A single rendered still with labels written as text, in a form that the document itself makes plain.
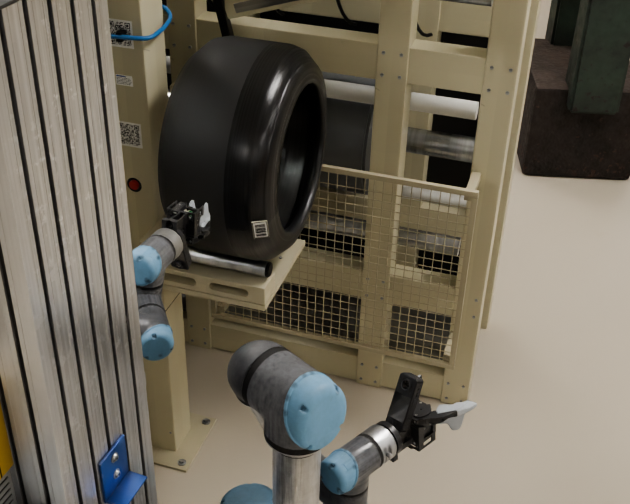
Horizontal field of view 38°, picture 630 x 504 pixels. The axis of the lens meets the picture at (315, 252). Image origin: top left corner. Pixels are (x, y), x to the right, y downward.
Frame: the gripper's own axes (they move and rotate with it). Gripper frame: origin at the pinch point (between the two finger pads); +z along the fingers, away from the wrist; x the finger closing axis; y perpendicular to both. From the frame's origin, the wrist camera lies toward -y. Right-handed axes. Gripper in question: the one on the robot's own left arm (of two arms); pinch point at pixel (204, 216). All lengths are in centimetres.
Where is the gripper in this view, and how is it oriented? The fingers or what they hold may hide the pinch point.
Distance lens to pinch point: 226.5
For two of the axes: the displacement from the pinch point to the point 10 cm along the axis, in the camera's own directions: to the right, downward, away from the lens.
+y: 0.7, -8.9, -4.5
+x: -9.5, -1.9, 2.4
